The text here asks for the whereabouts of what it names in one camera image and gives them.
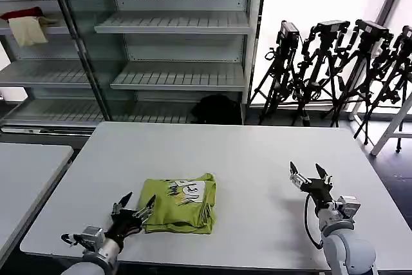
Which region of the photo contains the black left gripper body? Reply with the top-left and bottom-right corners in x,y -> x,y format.
104,210 -> 144,247

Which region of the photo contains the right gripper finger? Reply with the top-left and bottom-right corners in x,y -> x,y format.
289,160 -> 312,190
315,163 -> 334,188

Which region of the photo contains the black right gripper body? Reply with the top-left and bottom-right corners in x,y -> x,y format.
301,178 -> 335,211

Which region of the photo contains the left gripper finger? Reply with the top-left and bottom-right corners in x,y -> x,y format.
111,191 -> 133,216
131,194 -> 157,222

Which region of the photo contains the green t-shirt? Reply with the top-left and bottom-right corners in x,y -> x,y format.
137,173 -> 217,236

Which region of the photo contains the white metal stand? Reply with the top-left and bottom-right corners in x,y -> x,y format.
370,90 -> 412,157

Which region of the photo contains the grey side table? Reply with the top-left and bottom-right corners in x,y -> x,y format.
0,142 -> 74,256

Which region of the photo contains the black bag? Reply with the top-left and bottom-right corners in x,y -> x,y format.
190,94 -> 242,126

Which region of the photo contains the grey shelf unit with cloths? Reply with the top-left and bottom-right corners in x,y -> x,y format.
0,0 -> 112,135

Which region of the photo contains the grey metal shelf unit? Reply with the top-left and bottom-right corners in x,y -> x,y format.
93,0 -> 268,126

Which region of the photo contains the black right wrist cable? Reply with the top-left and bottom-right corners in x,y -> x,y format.
303,192 -> 324,251

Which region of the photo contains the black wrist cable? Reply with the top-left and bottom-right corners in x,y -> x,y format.
303,192 -> 324,251
60,232 -> 84,248

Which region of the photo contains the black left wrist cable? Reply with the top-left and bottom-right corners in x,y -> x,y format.
60,232 -> 84,248

